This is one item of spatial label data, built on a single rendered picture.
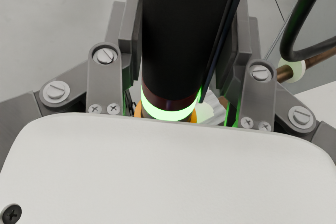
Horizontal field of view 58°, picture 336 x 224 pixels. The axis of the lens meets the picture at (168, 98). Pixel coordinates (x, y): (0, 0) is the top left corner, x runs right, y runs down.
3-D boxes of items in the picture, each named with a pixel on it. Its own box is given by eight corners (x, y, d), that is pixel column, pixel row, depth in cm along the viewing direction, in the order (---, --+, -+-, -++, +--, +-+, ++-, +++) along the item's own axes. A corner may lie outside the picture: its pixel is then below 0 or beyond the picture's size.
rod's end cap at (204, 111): (201, 108, 26) (205, 96, 25) (214, 126, 26) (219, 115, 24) (181, 117, 26) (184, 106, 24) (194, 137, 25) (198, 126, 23)
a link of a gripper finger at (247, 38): (215, 149, 13) (215, 31, 16) (290, 157, 13) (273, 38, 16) (236, 115, 10) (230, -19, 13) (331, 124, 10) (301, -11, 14)
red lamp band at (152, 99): (180, 54, 19) (182, 41, 18) (210, 96, 17) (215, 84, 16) (131, 75, 18) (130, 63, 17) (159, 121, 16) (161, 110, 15)
